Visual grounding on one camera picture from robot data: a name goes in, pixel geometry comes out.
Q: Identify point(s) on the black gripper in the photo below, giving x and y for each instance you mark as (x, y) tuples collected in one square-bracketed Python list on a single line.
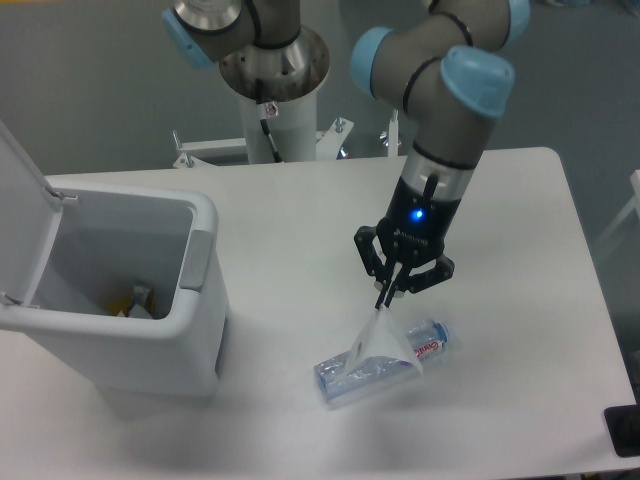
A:
[(412, 232)]

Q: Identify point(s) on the clear plastic wrapper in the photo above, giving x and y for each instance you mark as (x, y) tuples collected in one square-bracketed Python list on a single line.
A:
[(381, 337)]

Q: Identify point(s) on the clear crushed plastic bottle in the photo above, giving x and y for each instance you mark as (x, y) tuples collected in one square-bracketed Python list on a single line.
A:
[(430, 341)]

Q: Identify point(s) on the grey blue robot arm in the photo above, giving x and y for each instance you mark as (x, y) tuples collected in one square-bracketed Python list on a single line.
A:
[(445, 74)]

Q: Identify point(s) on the white trash can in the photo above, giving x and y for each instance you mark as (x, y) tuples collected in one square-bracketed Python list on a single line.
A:
[(125, 287)]

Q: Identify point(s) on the yellow trash in can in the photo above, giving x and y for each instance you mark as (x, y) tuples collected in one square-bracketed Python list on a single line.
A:
[(138, 303)]

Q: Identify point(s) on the white trash can lid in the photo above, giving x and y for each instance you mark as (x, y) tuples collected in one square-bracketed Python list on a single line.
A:
[(31, 213)]

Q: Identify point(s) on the black object at table edge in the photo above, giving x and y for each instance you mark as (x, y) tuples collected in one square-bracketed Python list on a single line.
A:
[(623, 426)]

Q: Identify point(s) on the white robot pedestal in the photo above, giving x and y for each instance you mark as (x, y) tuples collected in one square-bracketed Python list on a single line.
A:
[(276, 90)]

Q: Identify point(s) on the white frame at right edge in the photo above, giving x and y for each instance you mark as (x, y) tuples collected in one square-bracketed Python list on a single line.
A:
[(620, 227)]

